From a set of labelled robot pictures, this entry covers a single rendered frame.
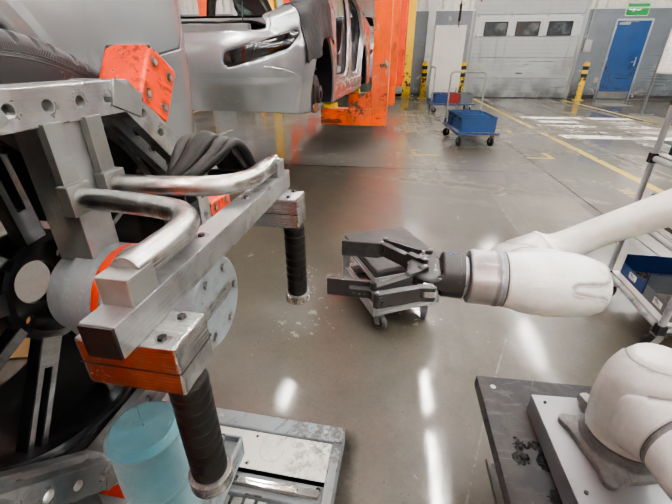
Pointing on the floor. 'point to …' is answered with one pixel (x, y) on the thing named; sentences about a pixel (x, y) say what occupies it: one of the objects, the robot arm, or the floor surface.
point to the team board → (660, 68)
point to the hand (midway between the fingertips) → (341, 264)
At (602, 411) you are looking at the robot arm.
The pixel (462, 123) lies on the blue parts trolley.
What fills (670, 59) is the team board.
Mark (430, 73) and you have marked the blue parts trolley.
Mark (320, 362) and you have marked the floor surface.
